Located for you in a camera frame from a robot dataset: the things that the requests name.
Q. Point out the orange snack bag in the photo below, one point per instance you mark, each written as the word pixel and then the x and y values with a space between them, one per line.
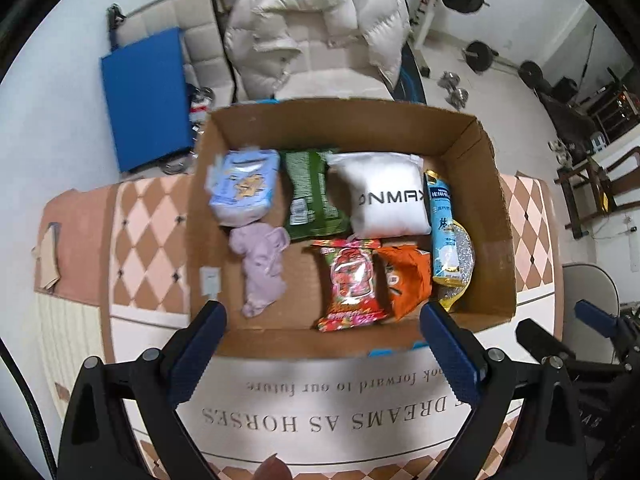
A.
pixel 408 273

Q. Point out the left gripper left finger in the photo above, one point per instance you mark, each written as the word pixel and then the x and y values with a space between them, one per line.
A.
pixel 190 350

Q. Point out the green snack bag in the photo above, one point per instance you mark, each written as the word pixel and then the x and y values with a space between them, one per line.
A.
pixel 311 213

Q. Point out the wooden chair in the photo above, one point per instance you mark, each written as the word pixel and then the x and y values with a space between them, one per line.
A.
pixel 604 190

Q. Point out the blue cartoon tissue pack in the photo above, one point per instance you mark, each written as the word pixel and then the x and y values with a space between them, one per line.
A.
pixel 240 185

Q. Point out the blue milk powder sachet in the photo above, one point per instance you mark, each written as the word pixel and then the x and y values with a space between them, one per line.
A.
pixel 446 266

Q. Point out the white NMAX pillow pack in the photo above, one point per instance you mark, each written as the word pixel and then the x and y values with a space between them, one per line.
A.
pixel 387 193

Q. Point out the chrome dumbbell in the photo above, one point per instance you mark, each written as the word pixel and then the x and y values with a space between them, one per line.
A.
pixel 457 96

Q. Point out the beige sofa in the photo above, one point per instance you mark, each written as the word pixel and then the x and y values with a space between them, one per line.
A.
pixel 210 45

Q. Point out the grey chair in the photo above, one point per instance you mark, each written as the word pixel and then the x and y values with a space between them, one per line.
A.
pixel 586 281

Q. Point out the red candy bag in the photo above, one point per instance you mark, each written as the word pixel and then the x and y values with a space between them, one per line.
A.
pixel 352 275

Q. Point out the blue mat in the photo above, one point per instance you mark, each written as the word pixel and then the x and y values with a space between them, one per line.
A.
pixel 147 100

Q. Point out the checkered tablecloth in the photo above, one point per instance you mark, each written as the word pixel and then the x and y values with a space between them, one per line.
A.
pixel 91 311

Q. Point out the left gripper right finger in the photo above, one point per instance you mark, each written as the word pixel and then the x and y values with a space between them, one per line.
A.
pixel 456 351

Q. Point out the purple cloth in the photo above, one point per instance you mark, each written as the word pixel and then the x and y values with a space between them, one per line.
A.
pixel 261 247

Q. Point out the white puffer jacket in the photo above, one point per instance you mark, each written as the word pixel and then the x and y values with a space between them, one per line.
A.
pixel 298 49

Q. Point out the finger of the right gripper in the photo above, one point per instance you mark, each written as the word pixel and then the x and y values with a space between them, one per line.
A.
pixel 603 323
pixel 539 343

